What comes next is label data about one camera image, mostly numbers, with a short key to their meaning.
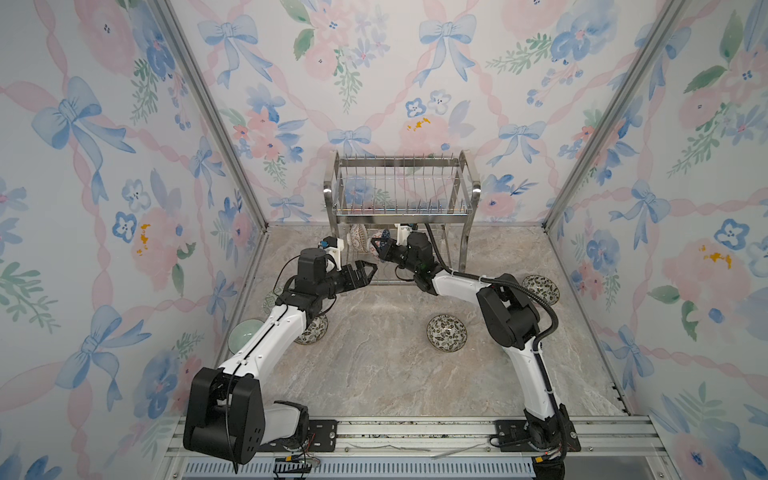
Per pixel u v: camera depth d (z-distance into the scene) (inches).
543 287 39.1
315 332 35.5
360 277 28.8
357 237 39.5
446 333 35.5
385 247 34.0
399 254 33.9
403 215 28.9
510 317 23.0
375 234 37.4
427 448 28.8
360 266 28.8
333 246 29.2
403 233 34.5
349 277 28.3
